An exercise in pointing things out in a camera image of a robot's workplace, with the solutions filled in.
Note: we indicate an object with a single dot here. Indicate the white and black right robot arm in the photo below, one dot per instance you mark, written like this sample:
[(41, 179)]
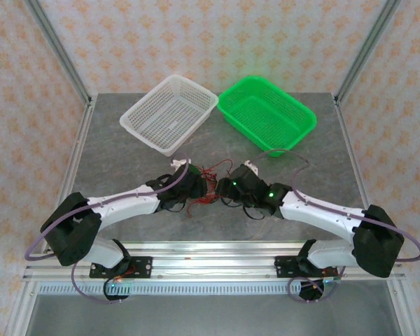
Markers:
[(322, 210)]

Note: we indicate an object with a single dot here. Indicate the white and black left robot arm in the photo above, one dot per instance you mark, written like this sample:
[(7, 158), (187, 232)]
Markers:
[(126, 206)]

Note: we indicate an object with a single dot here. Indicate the white plastic mesh basket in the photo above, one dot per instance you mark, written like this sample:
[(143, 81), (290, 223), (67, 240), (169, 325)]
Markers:
[(168, 115)]

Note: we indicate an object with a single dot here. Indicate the green plastic mesh basket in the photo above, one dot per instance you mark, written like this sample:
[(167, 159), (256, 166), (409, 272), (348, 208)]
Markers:
[(266, 115)]

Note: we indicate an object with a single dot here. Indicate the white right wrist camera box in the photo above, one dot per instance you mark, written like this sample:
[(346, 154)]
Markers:
[(252, 166)]

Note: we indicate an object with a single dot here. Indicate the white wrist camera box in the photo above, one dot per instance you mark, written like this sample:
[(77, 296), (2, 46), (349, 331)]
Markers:
[(252, 166), (178, 163)]

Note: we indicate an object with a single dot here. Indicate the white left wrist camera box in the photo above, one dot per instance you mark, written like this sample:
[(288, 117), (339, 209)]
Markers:
[(178, 163)]

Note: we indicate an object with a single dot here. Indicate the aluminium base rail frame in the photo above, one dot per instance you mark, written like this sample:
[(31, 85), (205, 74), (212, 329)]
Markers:
[(213, 252)]

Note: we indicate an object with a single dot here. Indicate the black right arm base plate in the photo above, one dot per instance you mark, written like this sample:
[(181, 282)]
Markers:
[(283, 267)]

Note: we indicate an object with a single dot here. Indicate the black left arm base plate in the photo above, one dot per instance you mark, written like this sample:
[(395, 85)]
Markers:
[(143, 267)]

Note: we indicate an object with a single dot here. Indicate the aluminium table side rail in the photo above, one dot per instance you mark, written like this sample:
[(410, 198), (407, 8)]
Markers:
[(348, 140), (71, 175)]

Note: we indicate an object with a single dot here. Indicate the aluminium frame post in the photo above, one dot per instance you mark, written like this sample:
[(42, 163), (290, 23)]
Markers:
[(364, 52), (61, 52)]

